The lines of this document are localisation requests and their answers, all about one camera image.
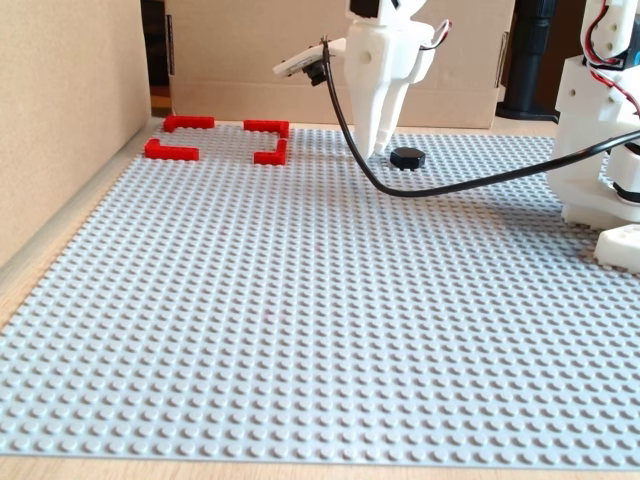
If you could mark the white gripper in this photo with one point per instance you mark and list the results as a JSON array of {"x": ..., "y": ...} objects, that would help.
[{"x": 376, "y": 67}]

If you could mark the black hexagonal Lego piece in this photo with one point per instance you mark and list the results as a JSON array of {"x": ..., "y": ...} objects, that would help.
[{"x": 407, "y": 158}]

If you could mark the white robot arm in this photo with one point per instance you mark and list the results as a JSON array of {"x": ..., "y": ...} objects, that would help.
[{"x": 585, "y": 150}]

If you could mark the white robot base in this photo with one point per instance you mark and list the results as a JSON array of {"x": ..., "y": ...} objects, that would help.
[{"x": 620, "y": 250}]

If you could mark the grey Lego baseplate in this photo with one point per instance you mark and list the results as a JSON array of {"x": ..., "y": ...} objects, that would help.
[{"x": 300, "y": 300}]

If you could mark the black white striped label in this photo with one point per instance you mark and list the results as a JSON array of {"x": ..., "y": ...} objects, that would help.
[{"x": 501, "y": 60}]

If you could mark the black stand pole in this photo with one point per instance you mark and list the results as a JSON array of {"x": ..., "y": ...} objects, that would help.
[{"x": 530, "y": 60}]

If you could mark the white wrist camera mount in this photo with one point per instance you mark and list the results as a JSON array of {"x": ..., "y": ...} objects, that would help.
[{"x": 305, "y": 61}]

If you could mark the cardboard box back wall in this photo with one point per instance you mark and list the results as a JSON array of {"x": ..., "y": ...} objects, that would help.
[{"x": 300, "y": 65}]

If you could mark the red L-shaped Lego bracket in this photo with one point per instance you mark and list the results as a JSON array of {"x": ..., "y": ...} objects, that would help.
[
  {"x": 265, "y": 125},
  {"x": 192, "y": 121},
  {"x": 172, "y": 152},
  {"x": 270, "y": 158}
]

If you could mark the cardboard wall panel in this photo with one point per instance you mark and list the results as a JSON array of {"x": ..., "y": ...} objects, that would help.
[{"x": 65, "y": 125}]

